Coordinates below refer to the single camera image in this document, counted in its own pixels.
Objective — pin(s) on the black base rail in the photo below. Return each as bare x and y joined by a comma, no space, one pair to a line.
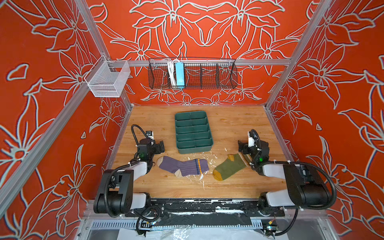
243,213

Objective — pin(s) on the green striped sock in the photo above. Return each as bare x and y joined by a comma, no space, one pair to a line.
232,165

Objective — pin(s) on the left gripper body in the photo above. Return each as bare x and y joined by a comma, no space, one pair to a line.
158,146

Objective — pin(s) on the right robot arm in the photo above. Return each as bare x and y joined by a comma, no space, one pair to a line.
307,186

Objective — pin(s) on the clear plastic bin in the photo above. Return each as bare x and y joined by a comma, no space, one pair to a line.
107,79

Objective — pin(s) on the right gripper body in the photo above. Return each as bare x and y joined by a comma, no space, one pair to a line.
244,148

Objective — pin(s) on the purple sock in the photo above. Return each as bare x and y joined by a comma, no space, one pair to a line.
183,169

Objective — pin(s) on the black wire basket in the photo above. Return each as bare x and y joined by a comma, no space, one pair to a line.
200,74

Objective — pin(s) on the light blue box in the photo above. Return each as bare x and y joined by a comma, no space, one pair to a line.
180,76

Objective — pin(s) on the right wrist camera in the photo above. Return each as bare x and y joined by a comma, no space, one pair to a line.
250,139

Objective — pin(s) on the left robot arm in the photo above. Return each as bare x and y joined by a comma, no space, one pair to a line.
115,195

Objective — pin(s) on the green divided tray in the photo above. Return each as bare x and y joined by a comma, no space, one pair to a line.
193,132

